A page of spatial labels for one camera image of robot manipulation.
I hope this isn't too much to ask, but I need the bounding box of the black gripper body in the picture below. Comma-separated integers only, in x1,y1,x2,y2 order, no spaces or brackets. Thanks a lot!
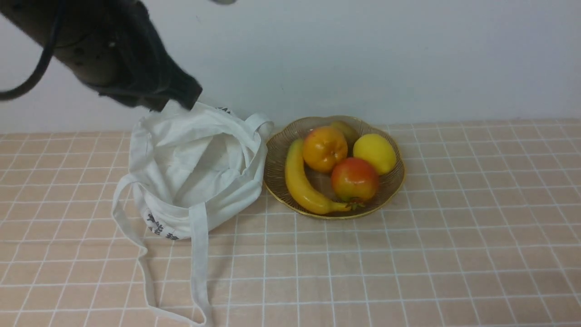
77,0,202,112

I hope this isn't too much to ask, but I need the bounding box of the orange persimmon fruit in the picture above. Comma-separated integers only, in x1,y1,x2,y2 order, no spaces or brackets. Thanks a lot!
303,126,348,174

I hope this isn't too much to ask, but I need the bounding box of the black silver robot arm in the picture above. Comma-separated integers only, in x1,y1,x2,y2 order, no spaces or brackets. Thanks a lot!
1,0,202,112

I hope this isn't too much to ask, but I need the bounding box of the white cloth tote bag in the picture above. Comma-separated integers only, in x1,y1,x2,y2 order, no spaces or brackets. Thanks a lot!
111,102,274,327

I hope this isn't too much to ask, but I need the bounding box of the amber glass fruit bowl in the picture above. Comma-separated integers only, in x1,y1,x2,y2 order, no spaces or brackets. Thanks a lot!
264,115,405,221

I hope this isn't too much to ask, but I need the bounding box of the yellow banana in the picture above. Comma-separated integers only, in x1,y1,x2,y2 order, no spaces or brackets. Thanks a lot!
285,139,351,215

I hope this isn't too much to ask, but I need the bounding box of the brown green kiwi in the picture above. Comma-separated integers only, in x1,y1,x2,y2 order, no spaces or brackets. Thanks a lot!
330,120,359,148

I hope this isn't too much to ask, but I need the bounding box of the red yellow apple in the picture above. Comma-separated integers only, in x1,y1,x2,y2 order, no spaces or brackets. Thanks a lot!
331,157,379,203

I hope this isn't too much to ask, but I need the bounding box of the yellow lemon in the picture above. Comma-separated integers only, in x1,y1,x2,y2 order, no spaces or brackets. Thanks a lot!
353,133,398,175

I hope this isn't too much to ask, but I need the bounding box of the black camera cable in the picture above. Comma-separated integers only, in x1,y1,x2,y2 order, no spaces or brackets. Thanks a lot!
0,0,64,102

